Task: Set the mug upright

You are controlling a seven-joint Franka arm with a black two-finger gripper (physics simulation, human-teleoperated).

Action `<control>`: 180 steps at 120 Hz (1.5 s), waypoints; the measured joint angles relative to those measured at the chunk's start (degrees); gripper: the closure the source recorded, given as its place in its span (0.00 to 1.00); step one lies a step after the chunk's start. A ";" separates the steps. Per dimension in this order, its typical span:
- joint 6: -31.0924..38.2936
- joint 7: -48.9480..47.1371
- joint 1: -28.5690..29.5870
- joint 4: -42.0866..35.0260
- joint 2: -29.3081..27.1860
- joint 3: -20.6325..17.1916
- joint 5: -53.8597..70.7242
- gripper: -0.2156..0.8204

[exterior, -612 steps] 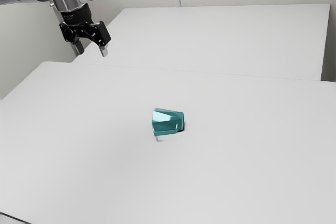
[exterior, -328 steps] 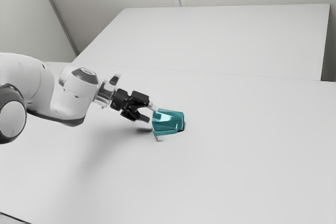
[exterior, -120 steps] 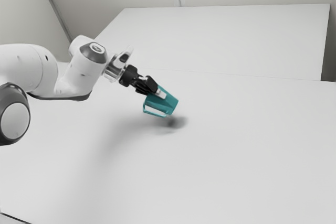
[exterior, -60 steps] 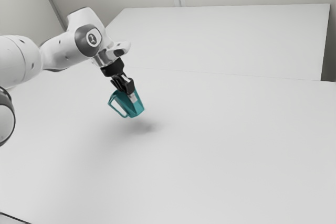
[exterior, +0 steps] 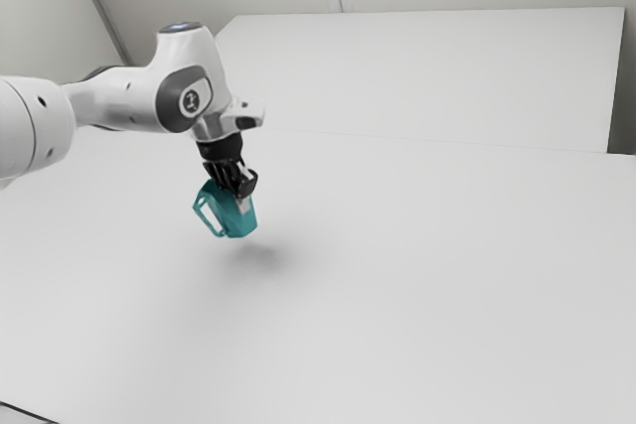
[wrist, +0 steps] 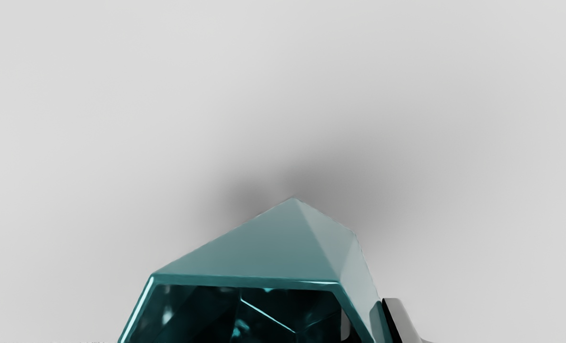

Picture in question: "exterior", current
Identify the teal faceted mug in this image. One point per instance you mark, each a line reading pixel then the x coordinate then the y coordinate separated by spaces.
pixel 233 218

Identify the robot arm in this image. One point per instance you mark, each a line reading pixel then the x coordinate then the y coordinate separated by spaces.
pixel 124 91

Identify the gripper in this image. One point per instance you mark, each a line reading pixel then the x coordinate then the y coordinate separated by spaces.
pixel 221 150

